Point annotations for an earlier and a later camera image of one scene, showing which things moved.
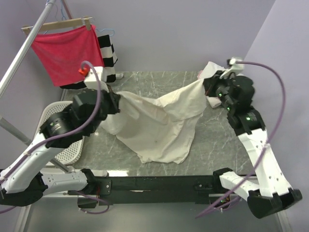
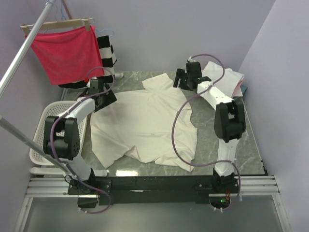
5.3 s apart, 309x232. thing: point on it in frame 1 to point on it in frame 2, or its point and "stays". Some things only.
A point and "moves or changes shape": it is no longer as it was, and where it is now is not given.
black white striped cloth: (108, 57) stays
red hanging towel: (63, 52) stays
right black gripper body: (219, 87) to (184, 84)
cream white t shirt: (161, 128) moves or changes shape
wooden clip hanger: (51, 25) stays
